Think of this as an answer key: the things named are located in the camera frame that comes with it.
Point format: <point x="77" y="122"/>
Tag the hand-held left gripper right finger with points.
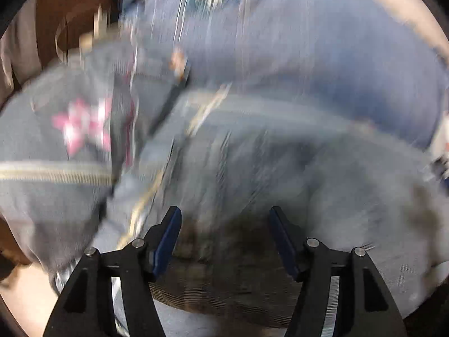
<point x="282" y="242"/>

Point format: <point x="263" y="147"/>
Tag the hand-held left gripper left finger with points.
<point x="168" y="242"/>

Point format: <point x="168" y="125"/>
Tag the grey denim pants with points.
<point x="280" y="189"/>

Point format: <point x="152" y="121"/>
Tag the grey star-print quilt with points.
<point x="154" y="161"/>

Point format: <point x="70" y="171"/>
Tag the grey star-print pillow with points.
<point x="45" y="196"/>

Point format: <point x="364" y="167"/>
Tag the blue plaid pillow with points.
<point x="298" y="42"/>

